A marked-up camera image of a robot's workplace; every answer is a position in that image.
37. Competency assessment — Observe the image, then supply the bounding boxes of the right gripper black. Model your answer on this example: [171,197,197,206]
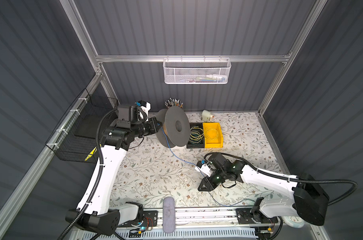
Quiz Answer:
[195,168,225,191]

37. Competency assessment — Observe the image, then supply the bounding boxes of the blue cable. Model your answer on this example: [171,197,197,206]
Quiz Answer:
[160,127,257,208]

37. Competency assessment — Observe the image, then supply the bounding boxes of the grey perforated cable spool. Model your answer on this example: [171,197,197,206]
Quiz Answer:
[155,106,190,148]

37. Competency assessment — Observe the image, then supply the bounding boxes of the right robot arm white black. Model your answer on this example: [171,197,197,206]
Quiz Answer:
[195,152,358,226]

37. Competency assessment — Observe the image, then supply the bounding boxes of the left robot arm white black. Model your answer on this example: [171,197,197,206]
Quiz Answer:
[58,101,162,240]

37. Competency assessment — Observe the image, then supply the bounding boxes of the bundle of pencils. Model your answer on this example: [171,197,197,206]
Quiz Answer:
[164,98,183,109]

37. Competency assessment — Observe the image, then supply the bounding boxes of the grey fuzzy oblong brush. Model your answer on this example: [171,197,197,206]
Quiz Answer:
[162,197,176,234]

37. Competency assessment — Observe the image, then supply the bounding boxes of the black plastic bin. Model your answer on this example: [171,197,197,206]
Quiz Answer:
[186,123,205,149]

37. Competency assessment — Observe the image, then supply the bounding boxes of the yellow plastic bin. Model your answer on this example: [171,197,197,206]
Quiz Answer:
[203,123,223,149]

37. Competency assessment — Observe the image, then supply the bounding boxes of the pale green pencil sharpener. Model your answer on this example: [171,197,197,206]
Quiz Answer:
[201,110,214,123]

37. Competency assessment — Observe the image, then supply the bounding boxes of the black pad in basket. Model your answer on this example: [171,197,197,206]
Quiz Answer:
[74,115,102,139]

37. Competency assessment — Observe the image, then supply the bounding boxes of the yellow black striped tool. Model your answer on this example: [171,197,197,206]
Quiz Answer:
[84,147,97,162]

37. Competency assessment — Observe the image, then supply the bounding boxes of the white round clock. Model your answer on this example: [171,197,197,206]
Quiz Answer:
[281,216,305,229]

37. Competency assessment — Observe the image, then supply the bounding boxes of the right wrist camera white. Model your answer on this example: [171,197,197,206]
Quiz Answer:
[195,160,212,177]

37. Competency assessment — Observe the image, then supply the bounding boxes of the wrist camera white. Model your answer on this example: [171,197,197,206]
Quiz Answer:
[135,100,151,121]
[195,160,212,177]

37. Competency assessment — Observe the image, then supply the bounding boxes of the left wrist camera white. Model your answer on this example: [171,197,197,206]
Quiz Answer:
[135,100,151,121]

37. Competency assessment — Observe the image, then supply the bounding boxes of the yellow cable in black bin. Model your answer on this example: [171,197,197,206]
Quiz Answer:
[188,125,204,144]

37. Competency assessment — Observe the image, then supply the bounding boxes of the green cable coil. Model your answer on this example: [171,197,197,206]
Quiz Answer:
[188,131,204,145]

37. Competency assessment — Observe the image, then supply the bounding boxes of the white wire mesh basket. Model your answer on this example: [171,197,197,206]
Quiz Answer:
[162,57,231,85]

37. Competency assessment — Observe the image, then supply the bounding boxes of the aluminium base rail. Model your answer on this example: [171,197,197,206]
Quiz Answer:
[117,206,280,230]

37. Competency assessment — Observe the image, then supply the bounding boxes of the black wire wall basket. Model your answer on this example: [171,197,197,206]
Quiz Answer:
[46,90,118,164]

